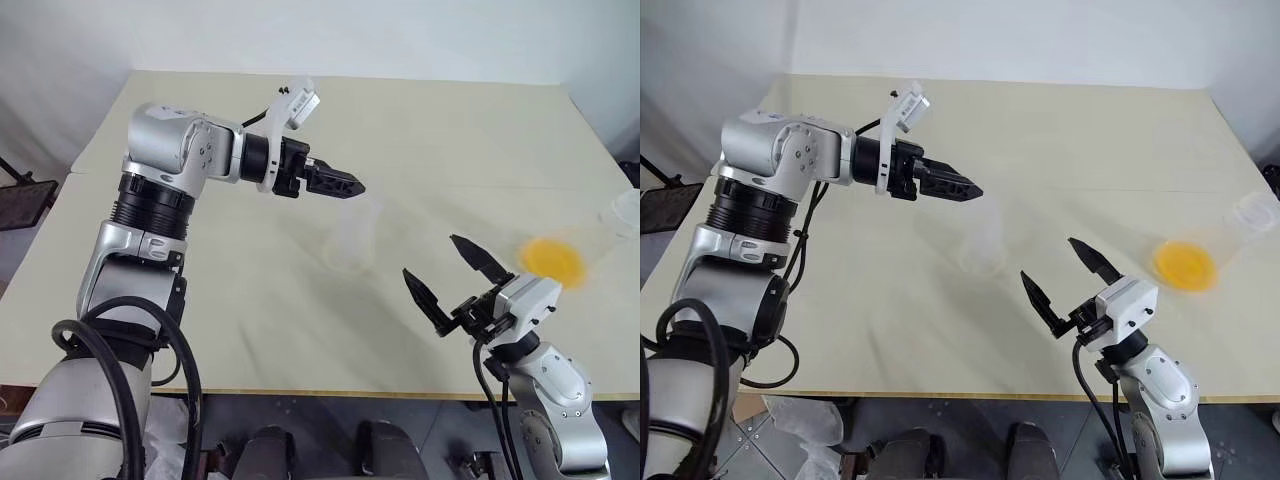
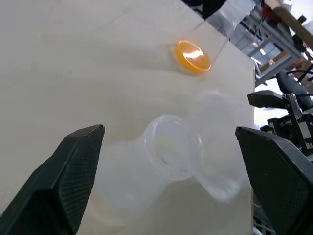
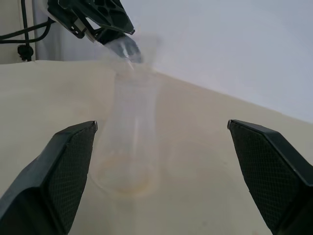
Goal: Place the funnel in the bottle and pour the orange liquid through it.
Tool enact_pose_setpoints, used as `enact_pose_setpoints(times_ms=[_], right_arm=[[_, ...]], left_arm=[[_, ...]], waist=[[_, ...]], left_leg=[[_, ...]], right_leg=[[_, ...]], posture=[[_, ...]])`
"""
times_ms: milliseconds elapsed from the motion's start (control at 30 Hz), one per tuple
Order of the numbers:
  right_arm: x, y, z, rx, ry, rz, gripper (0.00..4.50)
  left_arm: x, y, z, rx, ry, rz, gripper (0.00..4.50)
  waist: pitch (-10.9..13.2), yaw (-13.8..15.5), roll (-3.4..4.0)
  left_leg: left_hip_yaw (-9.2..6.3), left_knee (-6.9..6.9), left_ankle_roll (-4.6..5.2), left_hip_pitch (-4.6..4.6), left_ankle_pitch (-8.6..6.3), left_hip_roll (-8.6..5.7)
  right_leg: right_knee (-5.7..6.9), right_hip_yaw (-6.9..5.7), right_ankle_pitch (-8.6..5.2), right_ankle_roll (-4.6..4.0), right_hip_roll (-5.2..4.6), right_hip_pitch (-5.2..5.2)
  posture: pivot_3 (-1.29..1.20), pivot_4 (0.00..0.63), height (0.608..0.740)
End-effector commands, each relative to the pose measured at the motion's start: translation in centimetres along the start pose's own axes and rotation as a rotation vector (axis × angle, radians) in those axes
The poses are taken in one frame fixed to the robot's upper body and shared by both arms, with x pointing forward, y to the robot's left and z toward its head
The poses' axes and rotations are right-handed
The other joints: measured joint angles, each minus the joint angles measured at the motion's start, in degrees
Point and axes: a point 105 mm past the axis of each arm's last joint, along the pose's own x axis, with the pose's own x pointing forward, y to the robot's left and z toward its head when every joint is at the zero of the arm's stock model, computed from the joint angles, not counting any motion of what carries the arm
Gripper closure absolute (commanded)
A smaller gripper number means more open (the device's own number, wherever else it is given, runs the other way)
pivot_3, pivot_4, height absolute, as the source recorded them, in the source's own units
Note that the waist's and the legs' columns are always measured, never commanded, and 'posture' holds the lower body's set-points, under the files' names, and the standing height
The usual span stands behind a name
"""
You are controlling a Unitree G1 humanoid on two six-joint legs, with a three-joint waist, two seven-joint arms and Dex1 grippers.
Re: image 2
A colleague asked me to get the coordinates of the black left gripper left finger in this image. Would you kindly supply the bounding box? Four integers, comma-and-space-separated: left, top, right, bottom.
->
0, 124, 106, 235

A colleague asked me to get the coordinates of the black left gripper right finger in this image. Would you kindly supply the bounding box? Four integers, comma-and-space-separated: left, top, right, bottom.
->
235, 126, 313, 235

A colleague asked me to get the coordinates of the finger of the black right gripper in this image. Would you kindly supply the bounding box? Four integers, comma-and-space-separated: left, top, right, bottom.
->
247, 90, 289, 108

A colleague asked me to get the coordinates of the brown wooden beam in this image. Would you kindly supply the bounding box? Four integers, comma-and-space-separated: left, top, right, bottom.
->
265, 0, 313, 47

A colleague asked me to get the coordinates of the grey metal frame rack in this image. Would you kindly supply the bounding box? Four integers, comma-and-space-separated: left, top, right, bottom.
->
234, 8, 313, 85

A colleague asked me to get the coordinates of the clear empty glass bottle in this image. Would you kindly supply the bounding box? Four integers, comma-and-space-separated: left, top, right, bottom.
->
189, 94, 254, 204

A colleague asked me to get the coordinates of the glass flask with orange liquid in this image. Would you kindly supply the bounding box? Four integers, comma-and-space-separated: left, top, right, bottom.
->
167, 0, 252, 78

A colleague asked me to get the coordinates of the black background object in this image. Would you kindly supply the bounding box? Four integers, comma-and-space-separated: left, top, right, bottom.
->
182, 0, 228, 21

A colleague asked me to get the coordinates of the dark grey rounded object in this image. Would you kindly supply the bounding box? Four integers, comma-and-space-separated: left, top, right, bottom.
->
275, 71, 313, 110

